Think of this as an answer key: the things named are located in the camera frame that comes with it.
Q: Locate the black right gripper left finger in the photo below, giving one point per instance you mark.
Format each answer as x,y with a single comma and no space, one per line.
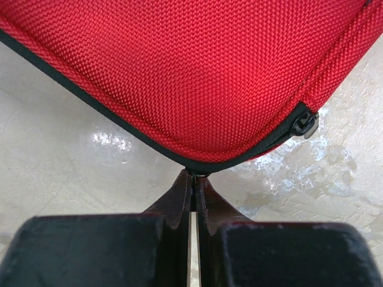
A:
174,250

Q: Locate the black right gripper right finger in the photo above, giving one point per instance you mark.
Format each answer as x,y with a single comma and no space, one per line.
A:
212,212

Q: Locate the red black medicine kit case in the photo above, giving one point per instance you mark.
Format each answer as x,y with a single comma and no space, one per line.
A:
209,84

